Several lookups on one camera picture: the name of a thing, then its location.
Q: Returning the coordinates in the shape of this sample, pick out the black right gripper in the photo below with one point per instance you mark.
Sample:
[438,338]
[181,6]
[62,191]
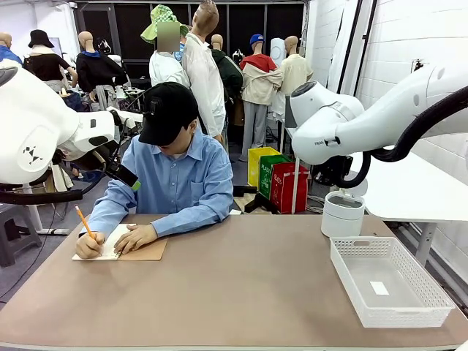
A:
[332,170]

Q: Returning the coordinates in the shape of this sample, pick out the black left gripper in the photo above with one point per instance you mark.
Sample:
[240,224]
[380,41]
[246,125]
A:
[117,172]

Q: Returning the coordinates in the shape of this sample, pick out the yellow pencil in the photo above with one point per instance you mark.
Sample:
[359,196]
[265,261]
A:
[83,219]

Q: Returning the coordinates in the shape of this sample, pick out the kraft cover spiral notebook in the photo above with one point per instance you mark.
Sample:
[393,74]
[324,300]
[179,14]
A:
[146,252]

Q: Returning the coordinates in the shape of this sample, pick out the person's left forearm blue sleeve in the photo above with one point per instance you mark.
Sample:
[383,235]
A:
[188,221]

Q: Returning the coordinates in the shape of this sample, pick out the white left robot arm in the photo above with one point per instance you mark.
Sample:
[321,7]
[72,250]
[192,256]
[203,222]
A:
[29,120]

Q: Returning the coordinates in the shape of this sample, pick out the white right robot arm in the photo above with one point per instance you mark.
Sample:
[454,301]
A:
[329,128]

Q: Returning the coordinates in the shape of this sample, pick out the person's left hand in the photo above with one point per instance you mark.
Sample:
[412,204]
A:
[139,237]

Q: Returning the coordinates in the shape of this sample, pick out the person's right hand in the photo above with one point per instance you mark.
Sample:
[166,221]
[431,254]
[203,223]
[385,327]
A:
[89,246]

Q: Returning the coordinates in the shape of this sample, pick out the white background table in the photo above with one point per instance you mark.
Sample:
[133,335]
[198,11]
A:
[297,190]

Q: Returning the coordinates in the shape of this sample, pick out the person's blue shirt torso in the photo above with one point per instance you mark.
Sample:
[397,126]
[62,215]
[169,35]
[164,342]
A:
[183,183]

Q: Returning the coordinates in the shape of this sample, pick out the white round lidded bin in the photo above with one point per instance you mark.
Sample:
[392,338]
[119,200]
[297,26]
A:
[342,219]

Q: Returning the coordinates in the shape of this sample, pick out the red recycling bin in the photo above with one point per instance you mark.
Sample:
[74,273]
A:
[285,199]

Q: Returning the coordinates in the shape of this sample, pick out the person's head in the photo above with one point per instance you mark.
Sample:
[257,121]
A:
[181,140]

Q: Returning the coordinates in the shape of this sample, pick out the green recycling bin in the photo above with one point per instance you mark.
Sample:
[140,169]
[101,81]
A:
[266,175]

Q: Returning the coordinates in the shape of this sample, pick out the grey cabinet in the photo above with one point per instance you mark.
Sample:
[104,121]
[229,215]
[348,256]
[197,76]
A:
[287,113]

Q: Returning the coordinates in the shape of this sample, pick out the cream hanging cloth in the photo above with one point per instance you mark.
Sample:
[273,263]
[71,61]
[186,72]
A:
[60,179]

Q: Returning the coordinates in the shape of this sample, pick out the yellow recycling bin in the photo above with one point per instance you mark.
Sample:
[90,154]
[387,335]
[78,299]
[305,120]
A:
[256,168]

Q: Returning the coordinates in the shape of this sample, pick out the black floor stand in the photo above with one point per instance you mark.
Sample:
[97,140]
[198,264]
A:
[261,203]

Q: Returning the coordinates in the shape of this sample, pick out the black baseball cap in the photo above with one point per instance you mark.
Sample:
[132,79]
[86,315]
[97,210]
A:
[172,109]

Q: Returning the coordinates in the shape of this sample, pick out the white side table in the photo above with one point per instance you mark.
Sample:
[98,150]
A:
[420,197]

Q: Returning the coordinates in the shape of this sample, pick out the white floor stand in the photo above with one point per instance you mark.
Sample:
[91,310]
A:
[34,215]

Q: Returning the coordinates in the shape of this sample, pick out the mannequin in cream shirt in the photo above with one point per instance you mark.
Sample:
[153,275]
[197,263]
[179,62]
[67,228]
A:
[296,69]

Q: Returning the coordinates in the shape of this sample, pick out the mannequin with blue cap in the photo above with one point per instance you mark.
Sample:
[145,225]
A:
[257,84]

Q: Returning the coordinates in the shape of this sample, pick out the figure with green checked hat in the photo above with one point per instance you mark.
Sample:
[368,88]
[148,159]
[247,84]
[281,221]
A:
[164,69]

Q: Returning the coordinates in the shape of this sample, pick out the mannequin in black hoodie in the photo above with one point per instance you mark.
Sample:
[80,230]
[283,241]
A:
[97,71]

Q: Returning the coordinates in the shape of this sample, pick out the tall mannequin in white coat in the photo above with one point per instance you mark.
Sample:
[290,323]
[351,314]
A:
[204,80]

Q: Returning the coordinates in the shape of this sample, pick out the white label sticker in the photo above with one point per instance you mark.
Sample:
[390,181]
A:
[379,288]

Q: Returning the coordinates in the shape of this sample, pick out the grey plastic stool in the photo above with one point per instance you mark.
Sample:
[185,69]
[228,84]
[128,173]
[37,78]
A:
[14,234]

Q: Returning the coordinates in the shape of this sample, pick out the white oval device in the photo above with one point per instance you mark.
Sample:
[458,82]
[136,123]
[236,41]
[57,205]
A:
[278,51]

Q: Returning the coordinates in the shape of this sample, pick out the black tripod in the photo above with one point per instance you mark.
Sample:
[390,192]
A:
[418,66]

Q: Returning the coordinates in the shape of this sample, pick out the mannequin in dark green jacket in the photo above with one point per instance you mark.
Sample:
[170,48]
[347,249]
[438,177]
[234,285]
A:
[230,77]

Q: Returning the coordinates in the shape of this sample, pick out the mannequin with black hat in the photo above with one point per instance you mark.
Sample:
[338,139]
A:
[45,66]

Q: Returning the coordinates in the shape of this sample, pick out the white perforated plastic basket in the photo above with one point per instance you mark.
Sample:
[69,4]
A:
[402,319]

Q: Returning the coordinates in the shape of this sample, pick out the mannequin in blue shirt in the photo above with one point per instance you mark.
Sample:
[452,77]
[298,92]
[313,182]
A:
[7,55]

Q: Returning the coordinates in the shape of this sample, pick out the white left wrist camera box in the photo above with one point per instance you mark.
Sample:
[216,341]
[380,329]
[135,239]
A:
[126,117]

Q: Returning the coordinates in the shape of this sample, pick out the small cap-mounted camera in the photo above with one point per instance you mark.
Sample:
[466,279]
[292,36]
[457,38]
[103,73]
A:
[154,106]

